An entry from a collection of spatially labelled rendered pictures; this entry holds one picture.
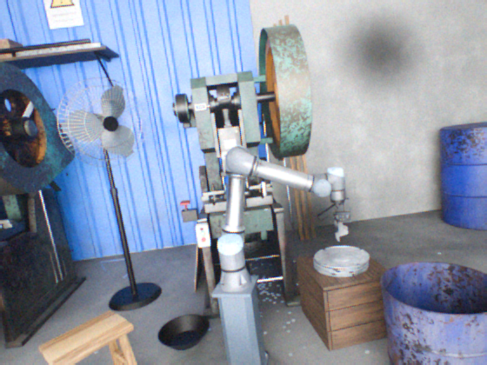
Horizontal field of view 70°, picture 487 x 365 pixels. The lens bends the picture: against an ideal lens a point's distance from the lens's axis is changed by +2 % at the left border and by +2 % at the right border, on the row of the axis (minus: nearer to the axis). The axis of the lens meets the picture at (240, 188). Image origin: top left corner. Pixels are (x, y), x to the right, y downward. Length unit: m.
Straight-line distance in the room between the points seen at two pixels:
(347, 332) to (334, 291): 0.24
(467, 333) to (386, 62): 2.87
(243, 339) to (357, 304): 0.61
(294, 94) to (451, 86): 2.45
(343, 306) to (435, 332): 0.55
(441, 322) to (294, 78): 1.30
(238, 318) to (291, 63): 1.33
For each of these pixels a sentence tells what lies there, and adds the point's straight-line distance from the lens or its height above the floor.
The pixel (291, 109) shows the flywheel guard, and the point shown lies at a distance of 1.96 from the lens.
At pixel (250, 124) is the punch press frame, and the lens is 2.19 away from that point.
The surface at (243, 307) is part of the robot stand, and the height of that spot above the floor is 0.38.
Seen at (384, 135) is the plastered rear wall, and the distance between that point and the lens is 3.83.
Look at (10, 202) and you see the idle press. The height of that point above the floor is 0.85.
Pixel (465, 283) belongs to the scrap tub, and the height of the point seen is 0.40.
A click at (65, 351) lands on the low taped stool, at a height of 0.33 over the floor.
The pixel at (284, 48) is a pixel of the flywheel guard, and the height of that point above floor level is 1.55.
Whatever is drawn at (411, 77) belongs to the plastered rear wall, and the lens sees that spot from 3.95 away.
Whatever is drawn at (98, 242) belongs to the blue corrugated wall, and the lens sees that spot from 3.85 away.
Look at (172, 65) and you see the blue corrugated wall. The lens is 3.48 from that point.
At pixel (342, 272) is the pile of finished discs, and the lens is 1.89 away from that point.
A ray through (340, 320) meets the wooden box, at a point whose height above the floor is 0.16.
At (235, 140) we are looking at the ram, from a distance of 2.24.
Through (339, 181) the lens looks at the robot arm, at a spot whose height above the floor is 0.86.
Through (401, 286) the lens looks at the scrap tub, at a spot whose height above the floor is 0.38.
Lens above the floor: 1.21
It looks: 11 degrees down
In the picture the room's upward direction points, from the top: 8 degrees counter-clockwise
